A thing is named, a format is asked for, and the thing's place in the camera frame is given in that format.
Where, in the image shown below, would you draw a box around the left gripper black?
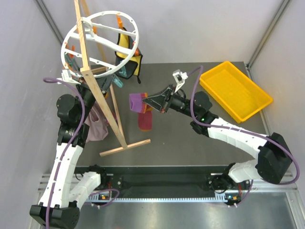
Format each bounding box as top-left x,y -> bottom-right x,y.
77,74 -> 115,123

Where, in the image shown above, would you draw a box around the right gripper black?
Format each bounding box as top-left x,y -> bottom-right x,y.
143,84 -> 198,119

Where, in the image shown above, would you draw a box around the maroon sock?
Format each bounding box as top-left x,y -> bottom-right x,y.
129,93 -> 153,131

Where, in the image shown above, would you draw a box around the pink sock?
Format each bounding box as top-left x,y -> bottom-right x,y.
85,102 -> 109,142

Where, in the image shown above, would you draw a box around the wooden hanger stand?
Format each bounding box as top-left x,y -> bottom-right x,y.
73,0 -> 151,157

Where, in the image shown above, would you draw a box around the white round clip hanger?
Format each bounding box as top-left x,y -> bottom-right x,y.
61,9 -> 140,78

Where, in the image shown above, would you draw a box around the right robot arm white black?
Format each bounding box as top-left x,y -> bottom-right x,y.
142,84 -> 293,189

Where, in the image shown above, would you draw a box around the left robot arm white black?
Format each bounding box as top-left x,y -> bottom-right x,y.
30,77 -> 120,229

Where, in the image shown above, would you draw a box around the black yellow sock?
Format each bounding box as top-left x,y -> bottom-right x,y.
114,26 -> 143,84

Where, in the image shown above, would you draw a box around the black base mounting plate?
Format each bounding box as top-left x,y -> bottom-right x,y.
74,165 -> 238,191

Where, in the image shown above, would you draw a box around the yellow plastic tray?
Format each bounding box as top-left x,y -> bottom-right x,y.
199,61 -> 273,123

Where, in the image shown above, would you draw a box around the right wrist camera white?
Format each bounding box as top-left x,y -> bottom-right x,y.
173,70 -> 188,93

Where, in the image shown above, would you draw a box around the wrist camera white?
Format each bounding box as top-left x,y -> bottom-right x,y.
173,70 -> 188,93
57,69 -> 81,85

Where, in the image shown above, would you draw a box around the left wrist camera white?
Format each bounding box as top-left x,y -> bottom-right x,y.
57,69 -> 81,85

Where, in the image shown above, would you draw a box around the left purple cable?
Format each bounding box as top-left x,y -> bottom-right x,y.
42,77 -> 120,229

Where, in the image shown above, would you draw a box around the purple cable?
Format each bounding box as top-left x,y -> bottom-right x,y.
187,65 -> 300,208
42,77 -> 120,229

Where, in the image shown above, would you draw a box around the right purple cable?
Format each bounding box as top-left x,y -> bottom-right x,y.
187,65 -> 300,208

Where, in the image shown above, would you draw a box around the grey slotted cable duct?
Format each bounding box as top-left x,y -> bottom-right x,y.
85,193 -> 238,204

